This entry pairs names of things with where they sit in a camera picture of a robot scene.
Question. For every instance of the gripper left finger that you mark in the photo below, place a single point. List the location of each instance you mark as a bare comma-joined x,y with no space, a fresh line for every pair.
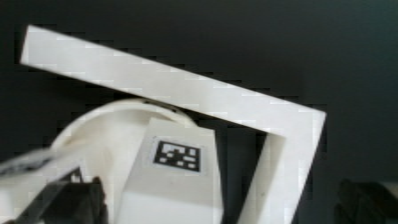
68,204

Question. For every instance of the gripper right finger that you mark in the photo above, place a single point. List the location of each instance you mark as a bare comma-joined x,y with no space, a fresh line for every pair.
368,203

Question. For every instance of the white round stool seat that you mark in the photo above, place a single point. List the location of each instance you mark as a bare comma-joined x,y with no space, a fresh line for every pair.
108,130

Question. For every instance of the white stool leg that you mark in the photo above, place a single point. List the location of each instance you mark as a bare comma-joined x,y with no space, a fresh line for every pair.
39,167
172,192

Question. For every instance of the white right barrier wall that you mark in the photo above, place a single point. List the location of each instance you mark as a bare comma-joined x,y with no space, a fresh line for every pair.
281,171

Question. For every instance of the white barrier wall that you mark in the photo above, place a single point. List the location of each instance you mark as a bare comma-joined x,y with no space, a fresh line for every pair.
124,72
281,171

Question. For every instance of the white front barrier wall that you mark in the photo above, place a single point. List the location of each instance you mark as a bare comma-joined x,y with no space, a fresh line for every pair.
124,72

